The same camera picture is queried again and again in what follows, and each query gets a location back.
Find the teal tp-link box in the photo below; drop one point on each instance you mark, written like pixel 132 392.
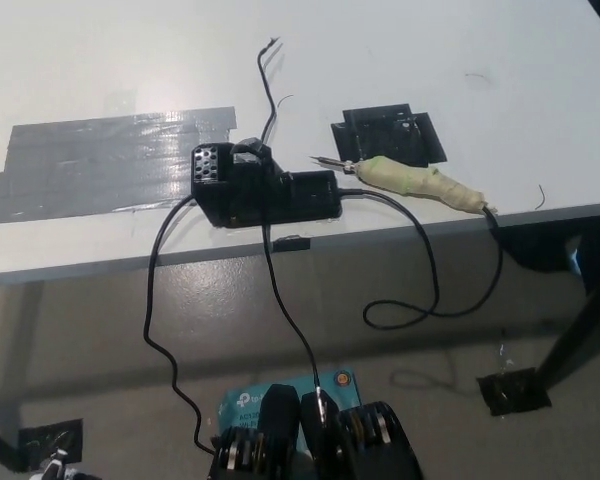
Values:
pixel 240 405

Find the small black tape strip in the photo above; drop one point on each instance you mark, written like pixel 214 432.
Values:
pixel 292 244

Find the black soldering station base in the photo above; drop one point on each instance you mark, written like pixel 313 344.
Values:
pixel 260 195

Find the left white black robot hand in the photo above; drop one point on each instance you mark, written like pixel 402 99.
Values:
pixel 55 465

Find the black tape patch on table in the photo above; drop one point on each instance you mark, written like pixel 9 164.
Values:
pixel 385 135

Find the black robot torso blocks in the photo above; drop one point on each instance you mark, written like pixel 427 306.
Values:
pixel 280 425

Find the grey duct tape patch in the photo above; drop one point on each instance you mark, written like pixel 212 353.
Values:
pixel 105 160

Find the tape-wrapped soldering iron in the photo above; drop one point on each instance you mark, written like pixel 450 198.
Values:
pixel 430 182

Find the black floor tape patch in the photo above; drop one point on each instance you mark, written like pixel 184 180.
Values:
pixel 45 440
pixel 510 392

